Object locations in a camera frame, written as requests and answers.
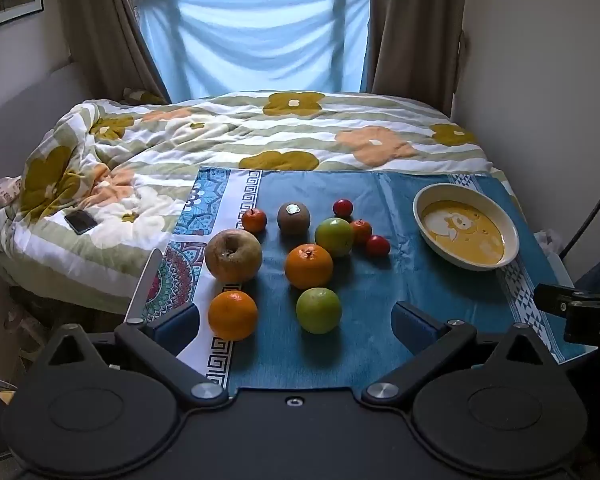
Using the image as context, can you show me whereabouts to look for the white bowl with yellow inside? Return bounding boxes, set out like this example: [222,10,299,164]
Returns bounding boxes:
[412,183,520,272]

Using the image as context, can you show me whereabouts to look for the black smartphone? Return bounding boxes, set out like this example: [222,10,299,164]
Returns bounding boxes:
[64,210,99,235]

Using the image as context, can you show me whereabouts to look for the light blue window cloth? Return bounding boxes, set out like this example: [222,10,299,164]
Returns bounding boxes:
[137,0,372,102]

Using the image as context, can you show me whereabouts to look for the floral pillow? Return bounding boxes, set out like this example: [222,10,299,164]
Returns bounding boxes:
[122,87,169,106]

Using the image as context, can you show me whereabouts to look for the grey padded headboard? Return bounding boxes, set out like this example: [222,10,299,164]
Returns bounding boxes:
[0,60,93,171]

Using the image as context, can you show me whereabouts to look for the floral striped blanket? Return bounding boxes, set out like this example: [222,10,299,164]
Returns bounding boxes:
[0,91,512,313]

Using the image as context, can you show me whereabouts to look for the green apple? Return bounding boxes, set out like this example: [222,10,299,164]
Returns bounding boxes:
[296,287,342,335]
[314,217,355,259]

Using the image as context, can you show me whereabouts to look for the white patterned cloth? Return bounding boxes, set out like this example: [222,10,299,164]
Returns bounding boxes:
[0,176,24,209]

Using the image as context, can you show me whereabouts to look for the orange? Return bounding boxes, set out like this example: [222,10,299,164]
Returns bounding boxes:
[208,290,259,342]
[284,243,334,290]

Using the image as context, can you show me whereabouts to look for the wrinkled brown apple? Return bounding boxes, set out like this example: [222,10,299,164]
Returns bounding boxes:
[204,229,262,284]

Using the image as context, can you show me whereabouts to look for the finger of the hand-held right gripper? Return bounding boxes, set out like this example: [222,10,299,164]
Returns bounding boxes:
[534,283,600,318]

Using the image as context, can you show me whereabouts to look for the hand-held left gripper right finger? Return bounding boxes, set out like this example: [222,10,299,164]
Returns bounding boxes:
[362,301,557,407]

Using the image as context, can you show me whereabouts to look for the small orange-red fruit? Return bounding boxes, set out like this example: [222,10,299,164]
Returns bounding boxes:
[241,207,268,234]
[351,219,373,246]

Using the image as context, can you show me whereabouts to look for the brown curtain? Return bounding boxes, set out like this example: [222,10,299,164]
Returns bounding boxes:
[366,0,469,113]
[56,0,172,104]

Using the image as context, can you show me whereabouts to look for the blue patterned table mat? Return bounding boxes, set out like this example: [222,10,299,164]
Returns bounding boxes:
[125,167,600,392]

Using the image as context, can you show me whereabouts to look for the black cable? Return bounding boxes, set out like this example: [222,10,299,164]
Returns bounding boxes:
[555,160,600,259]

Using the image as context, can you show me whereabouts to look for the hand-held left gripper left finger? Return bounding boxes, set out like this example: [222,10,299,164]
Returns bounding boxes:
[39,302,230,408]

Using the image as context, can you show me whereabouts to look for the brown kiwi with sticker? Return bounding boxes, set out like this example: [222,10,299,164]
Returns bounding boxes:
[277,202,311,236]

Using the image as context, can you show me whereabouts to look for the white plastic bag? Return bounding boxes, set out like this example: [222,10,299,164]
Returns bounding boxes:
[534,229,562,257]

